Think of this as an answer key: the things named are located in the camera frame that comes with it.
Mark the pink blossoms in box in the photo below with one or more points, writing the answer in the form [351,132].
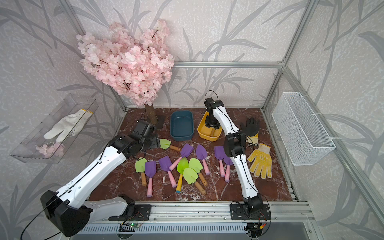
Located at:
[51,150]

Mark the purple square shovel centre left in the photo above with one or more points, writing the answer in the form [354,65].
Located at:
[165,164]

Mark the black rubber glove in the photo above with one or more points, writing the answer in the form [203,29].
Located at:
[251,127]

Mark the white cotton glove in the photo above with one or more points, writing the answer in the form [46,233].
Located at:
[69,126]

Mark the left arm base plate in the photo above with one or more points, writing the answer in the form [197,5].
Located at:
[134,213]

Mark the pink artificial blossom tree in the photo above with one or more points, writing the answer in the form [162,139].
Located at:
[134,68]

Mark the clear acrylic wall box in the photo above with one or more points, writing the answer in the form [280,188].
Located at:
[50,140]

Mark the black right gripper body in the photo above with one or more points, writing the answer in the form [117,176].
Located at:
[211,122]

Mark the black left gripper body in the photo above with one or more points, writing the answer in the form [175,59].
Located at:
[153,142]

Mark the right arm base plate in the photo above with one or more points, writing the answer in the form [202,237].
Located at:
[240,212]

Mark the green shovel yellow handle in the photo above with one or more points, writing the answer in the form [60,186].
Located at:
[182,165]

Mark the yellow dotted work glove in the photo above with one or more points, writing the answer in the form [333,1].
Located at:
[261,162]

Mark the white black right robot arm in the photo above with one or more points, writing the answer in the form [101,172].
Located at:
[235,149]

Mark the yellow storage box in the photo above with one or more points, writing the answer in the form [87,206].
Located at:
[204,132]

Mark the purple square shovel right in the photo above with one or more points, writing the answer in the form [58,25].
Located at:
[219,154]

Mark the purple square shovel pink handle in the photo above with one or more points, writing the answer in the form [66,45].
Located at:
[185,152]

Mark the green shovel wooden handle front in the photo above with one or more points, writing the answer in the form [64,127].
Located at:
[191,177]

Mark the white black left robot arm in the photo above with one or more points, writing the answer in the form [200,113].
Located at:
[68,208]

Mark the purple pointed shovel pink handle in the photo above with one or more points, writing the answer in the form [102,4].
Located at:
[202,154]

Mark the left circuit board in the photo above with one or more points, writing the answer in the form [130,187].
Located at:
[129,227]

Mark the white wire mesh basket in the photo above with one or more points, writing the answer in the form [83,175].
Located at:
[304,136]

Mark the dark teal storage box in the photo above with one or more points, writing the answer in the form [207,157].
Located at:
[182,125]

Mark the aluminium front rail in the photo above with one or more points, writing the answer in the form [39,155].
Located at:
[219,212]

